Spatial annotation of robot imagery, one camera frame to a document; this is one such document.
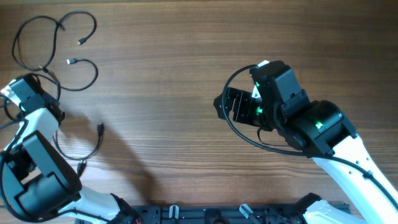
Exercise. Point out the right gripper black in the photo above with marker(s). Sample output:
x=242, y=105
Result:
x=244, y=99

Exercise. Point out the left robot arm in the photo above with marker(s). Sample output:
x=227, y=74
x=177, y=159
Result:
x=37, y=183

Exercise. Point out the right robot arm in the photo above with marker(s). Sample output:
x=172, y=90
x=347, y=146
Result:
x=314, y=129

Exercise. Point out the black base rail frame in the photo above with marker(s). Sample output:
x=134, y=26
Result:
x=267, y=214

